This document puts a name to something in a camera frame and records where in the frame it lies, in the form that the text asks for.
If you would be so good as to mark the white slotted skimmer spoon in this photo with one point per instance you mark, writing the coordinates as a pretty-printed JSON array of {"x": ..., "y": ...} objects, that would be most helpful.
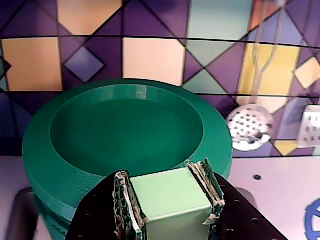
[{"x": 250, "y": 125}]

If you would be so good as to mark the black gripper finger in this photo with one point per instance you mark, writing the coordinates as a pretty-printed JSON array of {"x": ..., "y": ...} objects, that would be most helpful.
[
  {"x": 100, "y": 212},
  {"x": 235, "y": 215}
]

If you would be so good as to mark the light green cube block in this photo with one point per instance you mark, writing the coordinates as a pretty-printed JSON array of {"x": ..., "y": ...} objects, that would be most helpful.
[{"x": 172, "y": 200}]

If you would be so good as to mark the dark green round recipient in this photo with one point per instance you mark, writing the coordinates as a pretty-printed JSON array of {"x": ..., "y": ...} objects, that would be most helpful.
[{"x": 125, "y": 130}]

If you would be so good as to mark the blue gear wheel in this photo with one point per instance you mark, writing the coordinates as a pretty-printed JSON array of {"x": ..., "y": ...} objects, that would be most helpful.
[{"x": 313, "y": 220}]

